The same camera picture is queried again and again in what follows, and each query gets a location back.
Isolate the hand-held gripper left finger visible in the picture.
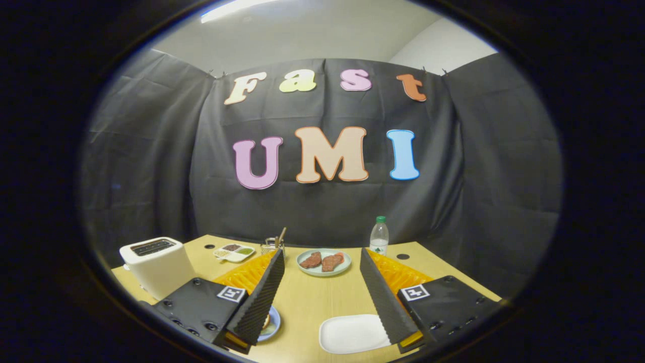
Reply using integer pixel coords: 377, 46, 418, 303
139, 248, 286, 354

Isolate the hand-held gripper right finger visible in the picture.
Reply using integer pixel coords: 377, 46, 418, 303
359, 247, 504, 354

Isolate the small blue plate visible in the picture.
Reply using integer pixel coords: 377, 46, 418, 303
257, 305, 281, 342

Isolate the white rectangular plate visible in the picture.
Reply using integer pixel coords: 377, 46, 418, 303
319, 314, 393, 354

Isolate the white divided sauce dish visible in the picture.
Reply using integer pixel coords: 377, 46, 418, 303
213, 244, 256, 263

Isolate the clear water bottle green cap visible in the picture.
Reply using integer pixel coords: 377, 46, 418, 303
369, 216, 390, 257

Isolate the pale green round plate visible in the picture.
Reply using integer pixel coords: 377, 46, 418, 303
296, 249, 352, 277

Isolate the white toaster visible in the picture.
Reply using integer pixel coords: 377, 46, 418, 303
119, 237, 196, 300

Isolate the black backdrop cloth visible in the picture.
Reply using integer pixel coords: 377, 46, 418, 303
81, 48, 562, 298

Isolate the wire holder with wooden sticks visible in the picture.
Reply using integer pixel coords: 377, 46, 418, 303
261, 227, 287, 257

